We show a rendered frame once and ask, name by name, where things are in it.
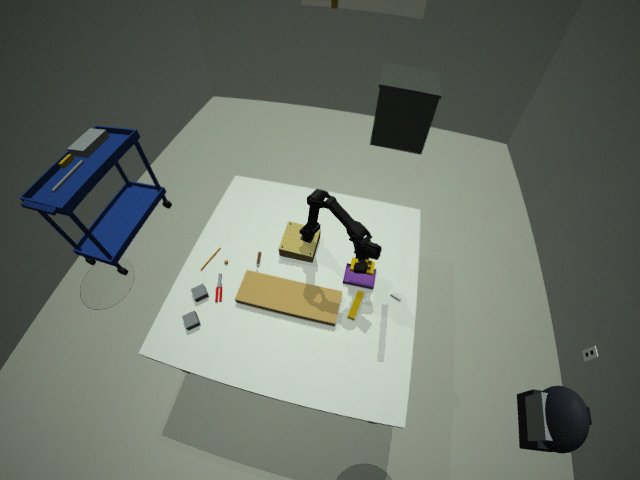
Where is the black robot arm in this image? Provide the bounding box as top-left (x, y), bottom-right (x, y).
top-left (299, 189), bottom-right (381, 260)

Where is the purple shallow tray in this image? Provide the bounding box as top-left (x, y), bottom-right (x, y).
top-left (343, 263), bottom-right (376, 289)

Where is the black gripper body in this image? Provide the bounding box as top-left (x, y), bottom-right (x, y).
top-left (353, 250), bottom-right (368, 274)

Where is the tan rectangular wooden panel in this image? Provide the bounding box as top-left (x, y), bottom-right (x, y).
top-left (234, 270), bottom-right (343, 326)

